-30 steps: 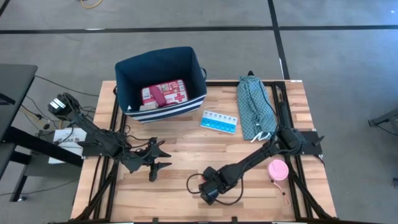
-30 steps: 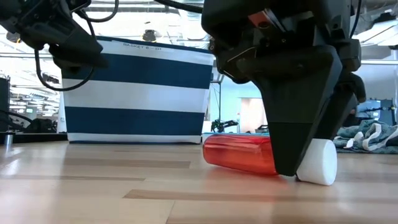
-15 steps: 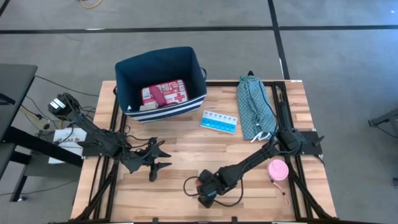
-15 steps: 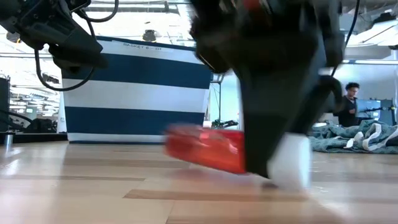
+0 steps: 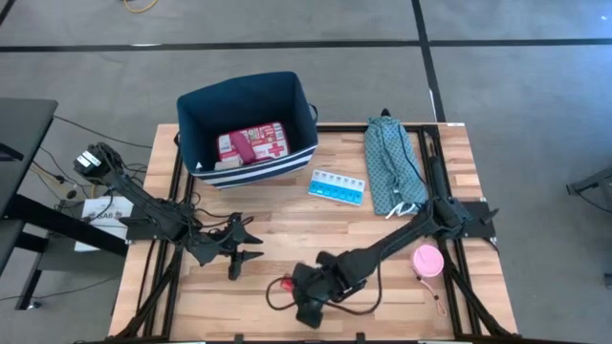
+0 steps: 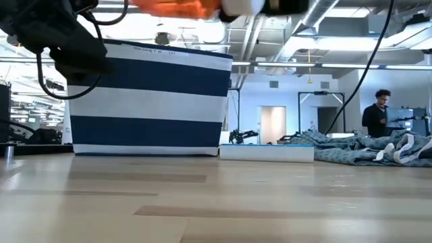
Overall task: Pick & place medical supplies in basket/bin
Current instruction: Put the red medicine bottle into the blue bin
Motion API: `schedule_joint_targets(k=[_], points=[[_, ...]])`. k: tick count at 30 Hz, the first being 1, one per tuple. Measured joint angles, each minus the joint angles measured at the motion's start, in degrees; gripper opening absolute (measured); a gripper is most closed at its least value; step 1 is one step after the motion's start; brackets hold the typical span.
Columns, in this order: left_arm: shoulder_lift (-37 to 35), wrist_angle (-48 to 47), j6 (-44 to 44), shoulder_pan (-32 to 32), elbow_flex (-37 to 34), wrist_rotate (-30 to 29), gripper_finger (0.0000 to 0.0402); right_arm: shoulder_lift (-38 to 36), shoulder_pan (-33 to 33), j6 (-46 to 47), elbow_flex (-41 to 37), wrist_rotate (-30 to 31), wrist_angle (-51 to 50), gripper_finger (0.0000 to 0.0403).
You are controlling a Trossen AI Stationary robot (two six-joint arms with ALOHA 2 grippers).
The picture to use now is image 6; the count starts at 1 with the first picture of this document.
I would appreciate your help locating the person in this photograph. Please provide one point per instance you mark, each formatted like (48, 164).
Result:
(374, 118)

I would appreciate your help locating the grey background monitor equipment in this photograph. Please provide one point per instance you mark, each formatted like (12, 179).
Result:
(408, 118)

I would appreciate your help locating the white box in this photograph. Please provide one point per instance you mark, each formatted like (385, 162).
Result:
(266, 153)

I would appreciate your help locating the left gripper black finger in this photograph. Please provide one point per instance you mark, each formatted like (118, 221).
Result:
(81, 64)

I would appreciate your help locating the black ceiling device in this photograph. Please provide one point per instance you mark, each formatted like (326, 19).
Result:
(162, 38)

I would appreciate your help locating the small silver metal cylinder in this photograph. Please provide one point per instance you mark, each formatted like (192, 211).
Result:
(9, 153)

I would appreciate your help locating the smooth silver ceiling duct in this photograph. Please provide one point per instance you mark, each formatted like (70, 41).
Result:
(314, 17)

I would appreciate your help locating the black background robot arm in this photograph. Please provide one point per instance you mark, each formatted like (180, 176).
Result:
(243, 135)

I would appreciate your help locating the black metal stand frame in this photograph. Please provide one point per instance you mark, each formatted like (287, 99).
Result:
(238, 111)
(343, 108)

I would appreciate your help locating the long ceiling light strip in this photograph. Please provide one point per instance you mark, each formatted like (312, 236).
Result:
(287, 64)

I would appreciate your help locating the teal patterned hospital gown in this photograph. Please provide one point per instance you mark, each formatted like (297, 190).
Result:
(354, 148)

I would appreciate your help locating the orange pill bottle white cap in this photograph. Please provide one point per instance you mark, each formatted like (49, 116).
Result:
(182, 7)

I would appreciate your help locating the navy white striped fabric basket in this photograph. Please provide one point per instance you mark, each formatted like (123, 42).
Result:
(148, 104)

